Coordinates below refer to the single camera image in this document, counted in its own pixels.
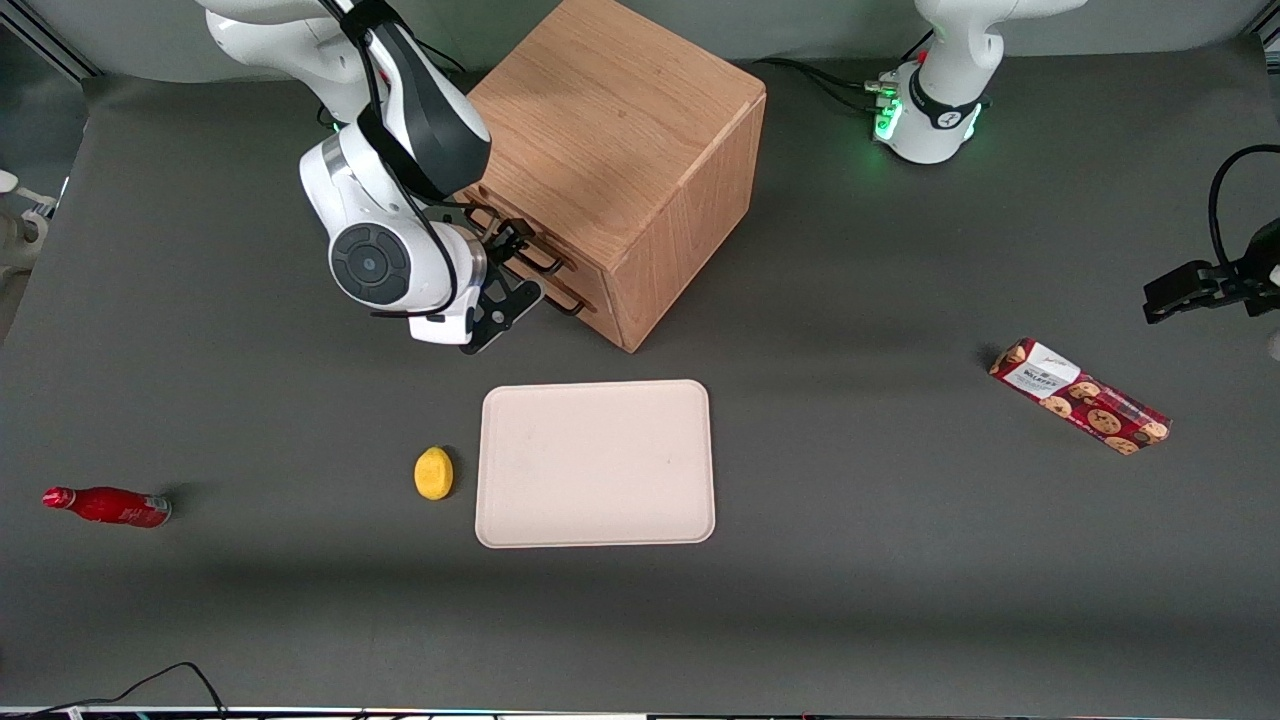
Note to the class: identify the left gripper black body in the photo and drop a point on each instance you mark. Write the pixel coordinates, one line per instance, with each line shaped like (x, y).
(1232, 278)

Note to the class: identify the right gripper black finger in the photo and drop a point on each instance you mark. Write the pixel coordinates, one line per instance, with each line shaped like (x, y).
(503, 255)
(515, 230)

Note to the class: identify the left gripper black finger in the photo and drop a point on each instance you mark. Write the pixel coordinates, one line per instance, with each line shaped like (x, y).
(1180, 292)

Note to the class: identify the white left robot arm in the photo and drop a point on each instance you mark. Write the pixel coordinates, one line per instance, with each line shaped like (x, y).
(935, 140)

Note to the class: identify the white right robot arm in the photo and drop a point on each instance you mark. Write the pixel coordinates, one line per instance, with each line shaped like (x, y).
(370, 265)

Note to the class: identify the wooden drawer cabinet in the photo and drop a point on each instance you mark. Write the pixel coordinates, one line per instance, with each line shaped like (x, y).
(620, 120)

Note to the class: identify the red tartan cookie box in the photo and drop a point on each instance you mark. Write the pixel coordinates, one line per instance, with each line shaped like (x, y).
(1080, 398)

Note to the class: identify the yellow round sponge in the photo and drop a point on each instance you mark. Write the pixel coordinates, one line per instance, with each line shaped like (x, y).
(434, 474)

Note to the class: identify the beige plastic tray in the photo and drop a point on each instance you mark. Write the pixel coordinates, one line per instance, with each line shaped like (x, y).
(595, 465)

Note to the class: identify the red soda bottle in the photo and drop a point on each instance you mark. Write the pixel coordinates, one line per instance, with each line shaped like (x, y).
(110, 506)

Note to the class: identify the white plastic fixture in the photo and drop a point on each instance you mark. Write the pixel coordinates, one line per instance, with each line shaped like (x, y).
(15, 235)

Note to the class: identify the grey metal frame rail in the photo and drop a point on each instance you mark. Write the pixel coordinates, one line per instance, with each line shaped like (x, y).
(50, 40)
(1270, 35)

